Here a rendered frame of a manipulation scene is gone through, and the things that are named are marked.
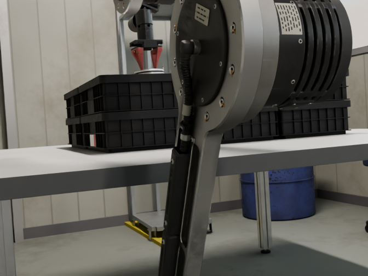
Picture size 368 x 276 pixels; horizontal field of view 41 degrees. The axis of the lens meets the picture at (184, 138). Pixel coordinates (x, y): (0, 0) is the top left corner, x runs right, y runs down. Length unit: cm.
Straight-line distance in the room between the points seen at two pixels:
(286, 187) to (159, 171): 282
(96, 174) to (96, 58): 300
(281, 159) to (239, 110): 49
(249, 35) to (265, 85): 8
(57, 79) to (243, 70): 328
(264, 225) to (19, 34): 221
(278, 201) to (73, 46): 193
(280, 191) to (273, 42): 315
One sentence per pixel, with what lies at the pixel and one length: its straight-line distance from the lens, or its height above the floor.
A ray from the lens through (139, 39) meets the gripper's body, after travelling 172.
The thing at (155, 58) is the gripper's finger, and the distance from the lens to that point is 176.
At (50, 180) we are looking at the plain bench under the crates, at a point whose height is 69.
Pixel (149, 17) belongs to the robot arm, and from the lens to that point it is 173.
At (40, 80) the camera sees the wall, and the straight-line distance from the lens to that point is 383.
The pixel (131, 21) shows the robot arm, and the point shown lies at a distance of 180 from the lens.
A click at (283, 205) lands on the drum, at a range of 378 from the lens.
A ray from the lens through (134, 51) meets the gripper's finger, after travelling 173.
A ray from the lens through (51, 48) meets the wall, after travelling 387.
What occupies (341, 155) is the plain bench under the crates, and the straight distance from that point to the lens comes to 122.
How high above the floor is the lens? 78
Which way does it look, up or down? 2 degrees down
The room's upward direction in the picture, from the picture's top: 4 degrees counter-clockwise
